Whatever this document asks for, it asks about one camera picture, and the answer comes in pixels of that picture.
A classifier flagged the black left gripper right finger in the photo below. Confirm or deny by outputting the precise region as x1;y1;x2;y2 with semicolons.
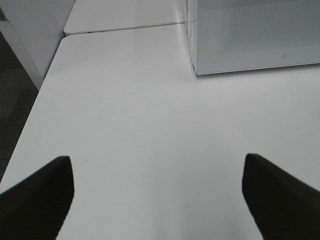
241;153;320;240

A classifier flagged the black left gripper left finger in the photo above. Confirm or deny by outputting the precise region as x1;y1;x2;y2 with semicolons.
0;156;75;240

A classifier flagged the white microwave oven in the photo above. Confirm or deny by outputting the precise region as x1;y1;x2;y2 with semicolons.
181;0;320;75

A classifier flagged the white adjacent table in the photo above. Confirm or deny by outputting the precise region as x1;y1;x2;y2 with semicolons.
63;0;183;36

